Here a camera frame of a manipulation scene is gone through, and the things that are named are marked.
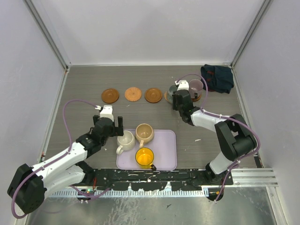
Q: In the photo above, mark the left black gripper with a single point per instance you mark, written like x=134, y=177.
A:
x=118, y=129

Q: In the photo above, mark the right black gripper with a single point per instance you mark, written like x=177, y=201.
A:
x=174, y=105

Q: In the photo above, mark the dark wooden coaster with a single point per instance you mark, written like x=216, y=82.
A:
x=110, y=95
x=197, y=99
x=153, y=95

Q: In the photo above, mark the light woven coaster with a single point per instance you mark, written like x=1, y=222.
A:
x=133, y=94
x=168, y=97

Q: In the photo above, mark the white ceramic mug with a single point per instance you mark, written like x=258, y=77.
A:
x=125, y=142

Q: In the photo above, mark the grey ceramic mug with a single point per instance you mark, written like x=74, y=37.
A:
x=171, y=90

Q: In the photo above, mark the purple glass mug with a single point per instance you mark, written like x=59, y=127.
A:
x=195, y=88

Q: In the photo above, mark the beige ceramic mug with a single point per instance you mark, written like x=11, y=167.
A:
x=144, y=134

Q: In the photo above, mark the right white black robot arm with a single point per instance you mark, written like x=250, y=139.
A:
x=235, y=138

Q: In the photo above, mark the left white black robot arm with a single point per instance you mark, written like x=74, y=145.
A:
x=31, y=185

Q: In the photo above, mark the yellow glass mug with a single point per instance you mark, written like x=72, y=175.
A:
x=145, y=158

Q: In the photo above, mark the dark blue folded cloth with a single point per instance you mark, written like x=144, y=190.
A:
x=218, y=78

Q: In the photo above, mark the lilac plastic tray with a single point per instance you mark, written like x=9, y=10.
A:
x=163, y=146

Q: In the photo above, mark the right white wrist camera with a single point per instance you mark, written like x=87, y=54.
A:
x=182, y=85

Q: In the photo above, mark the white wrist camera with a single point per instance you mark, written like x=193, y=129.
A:
x=182, y=85
x=105, y=111

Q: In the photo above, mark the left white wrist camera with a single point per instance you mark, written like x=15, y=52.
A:
x=105, y=111

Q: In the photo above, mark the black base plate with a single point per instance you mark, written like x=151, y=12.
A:
x=147, y=180

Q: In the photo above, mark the slotted cable duct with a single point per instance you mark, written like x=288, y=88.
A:
x=140, y=193

